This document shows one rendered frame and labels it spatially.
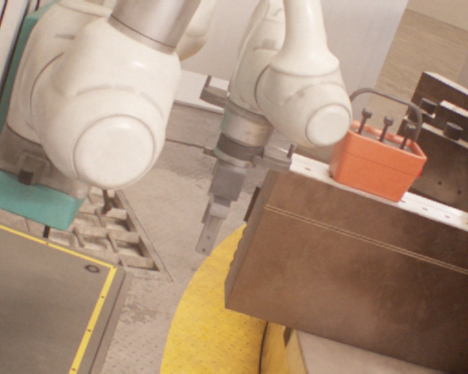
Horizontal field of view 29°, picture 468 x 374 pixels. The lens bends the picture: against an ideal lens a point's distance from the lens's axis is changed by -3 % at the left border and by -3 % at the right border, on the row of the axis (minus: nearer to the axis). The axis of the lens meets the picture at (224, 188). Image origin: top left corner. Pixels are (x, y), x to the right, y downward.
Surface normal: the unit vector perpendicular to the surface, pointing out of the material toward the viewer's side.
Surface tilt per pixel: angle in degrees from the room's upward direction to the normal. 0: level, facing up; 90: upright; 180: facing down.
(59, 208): 90
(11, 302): 0
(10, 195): 90
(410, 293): 90
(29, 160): 7
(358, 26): 90
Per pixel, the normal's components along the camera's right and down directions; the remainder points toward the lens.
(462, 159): -0.35, 0.20
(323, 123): 0.34, 0.56
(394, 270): 0.01, 0.34
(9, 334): 0.33, -0.89
